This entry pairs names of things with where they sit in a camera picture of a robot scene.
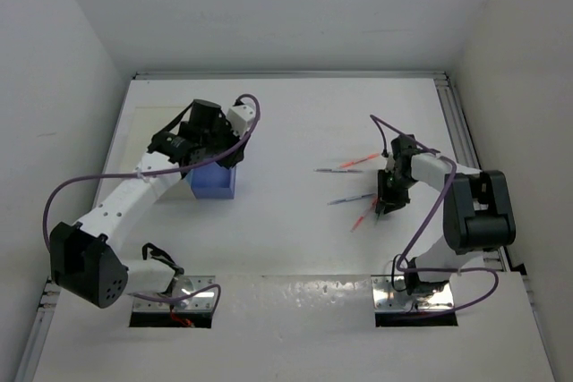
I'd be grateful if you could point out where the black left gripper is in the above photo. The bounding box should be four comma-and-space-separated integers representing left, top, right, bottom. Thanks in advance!
200, 116, 249, 168

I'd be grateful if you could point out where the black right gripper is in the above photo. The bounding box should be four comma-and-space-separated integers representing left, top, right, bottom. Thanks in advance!
376, 169, 417, 214

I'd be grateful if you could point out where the blue transparent drawer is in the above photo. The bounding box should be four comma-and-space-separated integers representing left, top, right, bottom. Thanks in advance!
185, 163, 236, 199

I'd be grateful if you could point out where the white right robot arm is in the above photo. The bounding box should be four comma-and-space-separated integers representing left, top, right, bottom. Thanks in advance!
374, 135, 517, 295

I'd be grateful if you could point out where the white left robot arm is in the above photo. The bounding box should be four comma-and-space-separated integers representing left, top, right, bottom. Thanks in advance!
42, 94, 261, 309

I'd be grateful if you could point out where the pink gel pen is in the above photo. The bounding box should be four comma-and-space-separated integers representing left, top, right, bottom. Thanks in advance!
351, 200, 376, 232

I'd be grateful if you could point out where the orange gel pen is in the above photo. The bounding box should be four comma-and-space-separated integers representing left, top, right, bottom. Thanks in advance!
338, 153, 381, 169

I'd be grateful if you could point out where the white drawer cabinet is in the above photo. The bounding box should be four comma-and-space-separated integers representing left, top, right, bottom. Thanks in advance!
124, 105, 194, 202

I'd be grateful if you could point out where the dark blue gel pen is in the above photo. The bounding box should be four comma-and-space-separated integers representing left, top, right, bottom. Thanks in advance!
313, 168, 364, 174

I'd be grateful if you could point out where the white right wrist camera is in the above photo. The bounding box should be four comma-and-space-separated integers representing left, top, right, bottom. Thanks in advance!
385, 154, 395, 172

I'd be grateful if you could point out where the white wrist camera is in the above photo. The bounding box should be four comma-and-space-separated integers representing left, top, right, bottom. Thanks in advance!
226, 104, 257, 138
385, 154, 395, 172

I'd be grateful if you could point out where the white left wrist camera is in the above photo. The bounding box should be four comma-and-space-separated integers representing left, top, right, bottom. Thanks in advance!
226, 104, 257, 138

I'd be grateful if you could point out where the aluminium frame rail back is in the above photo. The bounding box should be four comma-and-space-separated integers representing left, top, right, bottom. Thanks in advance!
133, 71, 448, 81

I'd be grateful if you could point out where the aluminium frame rail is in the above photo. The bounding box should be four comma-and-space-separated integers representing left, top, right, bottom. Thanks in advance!
434, 71, 510, 273
14, 277, 61, 382
133, 71, 448, 81

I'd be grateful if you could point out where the aluminium frame rail right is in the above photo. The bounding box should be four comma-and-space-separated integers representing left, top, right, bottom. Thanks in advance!
434, 71, 510, 273

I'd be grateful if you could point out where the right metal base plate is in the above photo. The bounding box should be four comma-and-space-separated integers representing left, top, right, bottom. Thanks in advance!
371, 275, 454, 314

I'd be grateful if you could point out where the metal base plate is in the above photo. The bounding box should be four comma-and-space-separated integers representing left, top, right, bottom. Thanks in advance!
371, 275, 454, 314
133, 276, 218, 313

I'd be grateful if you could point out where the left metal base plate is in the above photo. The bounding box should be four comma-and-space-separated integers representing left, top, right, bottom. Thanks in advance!
133, 276, 218, 313

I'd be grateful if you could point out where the aluminium frame rail left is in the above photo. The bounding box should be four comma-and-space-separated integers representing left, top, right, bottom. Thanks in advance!
14, 277, 61, 382

